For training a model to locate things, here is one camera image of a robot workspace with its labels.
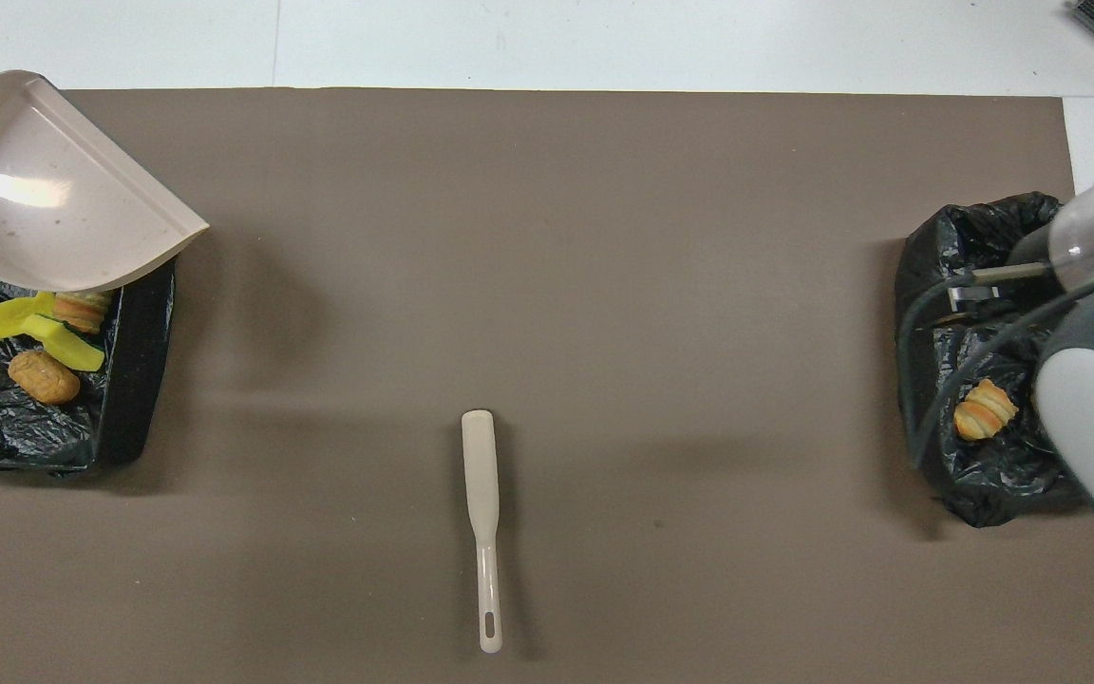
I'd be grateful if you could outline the beige brush with black bristles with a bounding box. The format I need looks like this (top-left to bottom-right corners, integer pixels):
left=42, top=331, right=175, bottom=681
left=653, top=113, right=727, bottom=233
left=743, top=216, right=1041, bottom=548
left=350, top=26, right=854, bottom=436
left=461, top=409, right=504, bottom=655

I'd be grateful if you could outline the beige plastic dustpan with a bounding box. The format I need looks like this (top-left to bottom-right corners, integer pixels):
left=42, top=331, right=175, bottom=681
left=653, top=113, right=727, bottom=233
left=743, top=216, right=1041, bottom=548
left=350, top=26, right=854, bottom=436
left=0, top=69, right=210, bottom=294

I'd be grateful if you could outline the green and yellow sponge piece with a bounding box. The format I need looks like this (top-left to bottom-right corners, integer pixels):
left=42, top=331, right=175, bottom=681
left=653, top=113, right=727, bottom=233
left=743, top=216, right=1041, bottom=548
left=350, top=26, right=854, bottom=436
left=34, top=318, right=107, bottom=373

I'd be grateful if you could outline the brown table mat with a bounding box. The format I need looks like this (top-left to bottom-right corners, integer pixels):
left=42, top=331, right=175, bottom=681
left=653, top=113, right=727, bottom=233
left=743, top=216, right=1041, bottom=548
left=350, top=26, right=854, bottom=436
left=0, top=88, right=1094, bottom=684

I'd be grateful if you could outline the striped orange croissant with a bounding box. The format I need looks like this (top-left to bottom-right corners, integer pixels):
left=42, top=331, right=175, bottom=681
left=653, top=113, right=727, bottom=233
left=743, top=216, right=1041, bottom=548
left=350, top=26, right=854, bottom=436
left=953, top=378, right=1020, bottom=442

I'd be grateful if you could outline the pale angular bread chunk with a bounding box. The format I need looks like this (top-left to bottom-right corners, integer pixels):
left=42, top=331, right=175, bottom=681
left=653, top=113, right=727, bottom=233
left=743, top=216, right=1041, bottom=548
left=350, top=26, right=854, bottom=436
left=53, top=291, right=114, bottom=335

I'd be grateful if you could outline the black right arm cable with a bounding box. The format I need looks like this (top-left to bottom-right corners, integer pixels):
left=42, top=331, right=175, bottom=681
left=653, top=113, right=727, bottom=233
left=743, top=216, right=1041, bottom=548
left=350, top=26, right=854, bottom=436
left=896, top=261, right=1094, bottom=468

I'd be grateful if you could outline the golden fried croquette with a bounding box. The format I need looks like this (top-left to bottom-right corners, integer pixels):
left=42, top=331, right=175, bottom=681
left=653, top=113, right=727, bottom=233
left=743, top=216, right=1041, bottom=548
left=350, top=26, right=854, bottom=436
left=8, top=350, right=82, bottom=406

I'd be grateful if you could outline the bin with taut black bag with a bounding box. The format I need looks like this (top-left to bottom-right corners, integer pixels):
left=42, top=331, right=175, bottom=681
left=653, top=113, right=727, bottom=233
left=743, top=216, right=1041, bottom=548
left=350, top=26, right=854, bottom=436
left=0, top=256, right=178, bottom=475

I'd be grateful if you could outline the bin with loose black bag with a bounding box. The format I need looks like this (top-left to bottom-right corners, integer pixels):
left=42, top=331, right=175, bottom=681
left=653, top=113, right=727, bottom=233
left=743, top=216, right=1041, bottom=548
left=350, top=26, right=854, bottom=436
left=894, top=192, right=1094, bottom=530

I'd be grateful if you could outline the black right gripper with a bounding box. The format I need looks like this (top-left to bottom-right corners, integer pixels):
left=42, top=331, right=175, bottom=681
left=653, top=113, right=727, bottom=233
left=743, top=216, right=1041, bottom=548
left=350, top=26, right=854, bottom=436
left=946, top=228, right=1066, bottom=316

